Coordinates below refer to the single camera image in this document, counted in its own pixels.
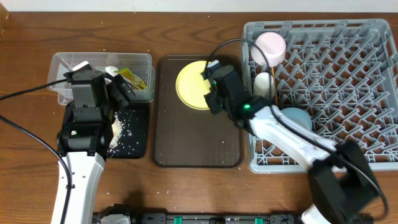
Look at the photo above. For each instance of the wooden chopstick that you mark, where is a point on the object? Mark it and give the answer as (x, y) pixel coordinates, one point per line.
(274, 87)

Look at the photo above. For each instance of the light blue saucer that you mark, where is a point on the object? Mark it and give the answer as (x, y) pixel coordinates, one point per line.
(299, 116)

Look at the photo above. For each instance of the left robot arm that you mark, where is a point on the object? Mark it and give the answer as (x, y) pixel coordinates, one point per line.
(79, 176)

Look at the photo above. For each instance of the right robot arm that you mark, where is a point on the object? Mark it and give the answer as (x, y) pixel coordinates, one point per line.
(341, 181)

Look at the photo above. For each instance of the grey dishwasher rack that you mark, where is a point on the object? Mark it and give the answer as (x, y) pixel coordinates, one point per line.
(343, 73)

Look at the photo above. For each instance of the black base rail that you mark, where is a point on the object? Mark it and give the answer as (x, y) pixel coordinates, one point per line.
(121, 213)

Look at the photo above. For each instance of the white tissue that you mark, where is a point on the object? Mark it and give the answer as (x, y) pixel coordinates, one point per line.
(112, 70)

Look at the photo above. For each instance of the dark brown serving tray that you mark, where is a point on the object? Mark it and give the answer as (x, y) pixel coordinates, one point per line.
(185, 137)

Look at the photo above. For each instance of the yellow-green plate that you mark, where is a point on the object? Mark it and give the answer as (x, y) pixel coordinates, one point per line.
(190, 86)

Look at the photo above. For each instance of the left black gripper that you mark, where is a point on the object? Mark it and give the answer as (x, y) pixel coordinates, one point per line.
(125, 92)

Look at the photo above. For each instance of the black plastic tray bin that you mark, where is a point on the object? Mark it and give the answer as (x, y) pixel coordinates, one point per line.
(140, 114)

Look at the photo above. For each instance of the clear plastic bin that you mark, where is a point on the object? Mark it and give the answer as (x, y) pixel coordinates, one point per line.
(138, 64)

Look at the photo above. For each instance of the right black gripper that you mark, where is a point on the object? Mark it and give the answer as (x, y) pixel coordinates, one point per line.
(214, 107)

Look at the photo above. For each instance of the rice leftovers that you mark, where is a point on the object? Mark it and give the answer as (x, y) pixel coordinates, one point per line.
(123, 143)

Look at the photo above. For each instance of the green yellow snack wrapper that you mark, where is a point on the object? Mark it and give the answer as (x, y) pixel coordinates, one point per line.
(132, 79)

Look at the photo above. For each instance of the white bowl with rice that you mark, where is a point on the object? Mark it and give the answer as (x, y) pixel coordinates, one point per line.
(273, 46)

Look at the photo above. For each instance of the white cup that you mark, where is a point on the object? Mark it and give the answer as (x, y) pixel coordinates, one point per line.
(263, 85)

